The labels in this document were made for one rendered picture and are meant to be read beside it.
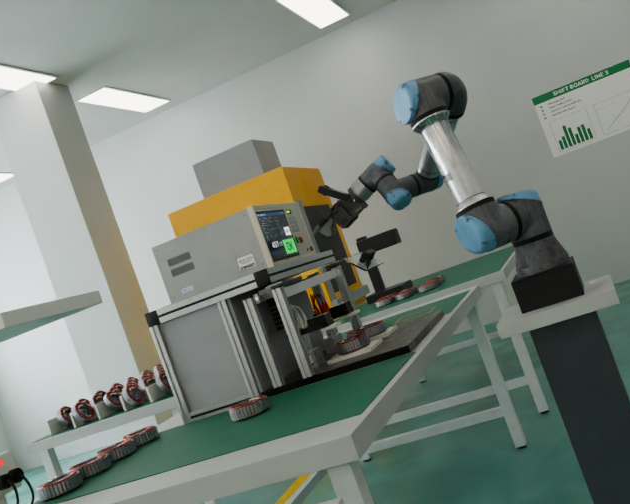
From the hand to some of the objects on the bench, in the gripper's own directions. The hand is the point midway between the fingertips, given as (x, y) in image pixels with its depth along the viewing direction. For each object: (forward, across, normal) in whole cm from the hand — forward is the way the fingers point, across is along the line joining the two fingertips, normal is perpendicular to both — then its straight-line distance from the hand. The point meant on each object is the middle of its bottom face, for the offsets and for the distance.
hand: (314, 231), depth 266 cm
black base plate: (+15, -8, -42) cm, 45 cm away
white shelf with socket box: (+66, -99, -18) cm, 120 cm away
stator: (+31, -64, -34) cm, 78 cm away
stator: (+12, +4, -39) cm, 41 cm away
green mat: (+34, -73, -33) cm, 87 cm away
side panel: (+50, -41, -25) cm, 69 cm away
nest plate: (+12, -21, -40) cm, 47 cm away
